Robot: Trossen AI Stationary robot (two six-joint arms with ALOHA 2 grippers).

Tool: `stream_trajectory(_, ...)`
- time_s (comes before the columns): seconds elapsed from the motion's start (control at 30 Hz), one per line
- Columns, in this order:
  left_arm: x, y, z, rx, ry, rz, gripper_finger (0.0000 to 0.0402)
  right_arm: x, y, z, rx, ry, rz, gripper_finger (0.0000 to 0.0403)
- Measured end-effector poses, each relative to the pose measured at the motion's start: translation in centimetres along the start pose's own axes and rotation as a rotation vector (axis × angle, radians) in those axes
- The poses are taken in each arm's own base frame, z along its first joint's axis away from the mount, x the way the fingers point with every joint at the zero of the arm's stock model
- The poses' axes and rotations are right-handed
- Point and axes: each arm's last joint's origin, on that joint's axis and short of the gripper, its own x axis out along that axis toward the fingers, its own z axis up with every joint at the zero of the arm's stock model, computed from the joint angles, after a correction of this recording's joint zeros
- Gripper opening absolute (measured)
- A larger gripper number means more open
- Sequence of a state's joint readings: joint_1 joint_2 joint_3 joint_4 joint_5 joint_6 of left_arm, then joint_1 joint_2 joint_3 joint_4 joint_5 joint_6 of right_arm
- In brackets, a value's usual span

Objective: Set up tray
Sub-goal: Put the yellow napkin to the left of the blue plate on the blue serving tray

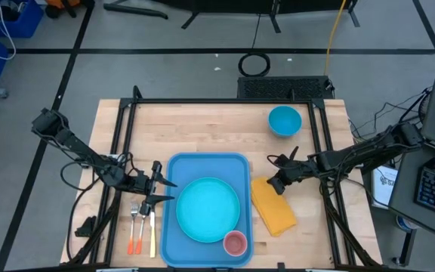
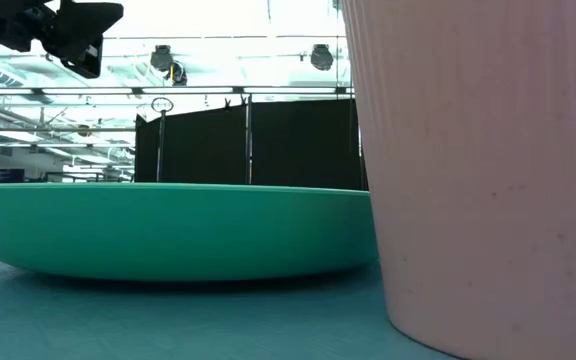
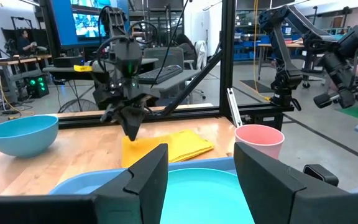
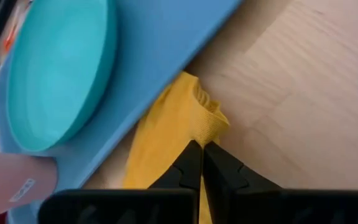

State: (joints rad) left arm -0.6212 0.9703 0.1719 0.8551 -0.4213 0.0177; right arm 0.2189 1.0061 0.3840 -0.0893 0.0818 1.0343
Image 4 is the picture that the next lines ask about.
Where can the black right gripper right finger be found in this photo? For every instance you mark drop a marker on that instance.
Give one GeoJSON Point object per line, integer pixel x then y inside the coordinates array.
{"type": "Point", "coordinates": [225, 174]}

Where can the blue plastic tray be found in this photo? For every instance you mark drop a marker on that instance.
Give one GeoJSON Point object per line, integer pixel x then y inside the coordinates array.
{"type": "Point", "coordinates": [154, 40]}

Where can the pink plastic cup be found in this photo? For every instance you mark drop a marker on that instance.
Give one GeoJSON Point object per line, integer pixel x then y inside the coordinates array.
{"type": "Point", "coordinates": [8, 180]}

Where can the teal round plate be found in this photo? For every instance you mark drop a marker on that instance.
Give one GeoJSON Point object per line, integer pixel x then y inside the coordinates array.
{"type": "Point", "coordinates": [57, 71]}

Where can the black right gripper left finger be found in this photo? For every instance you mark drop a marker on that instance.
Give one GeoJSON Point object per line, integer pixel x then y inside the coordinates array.
{"type": "Point", "coordinates": [182, 174]}

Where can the yellow cloth napkin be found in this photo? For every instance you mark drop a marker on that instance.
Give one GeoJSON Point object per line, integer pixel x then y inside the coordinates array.
{"type": "Point", "coordinates": [166, 130]}

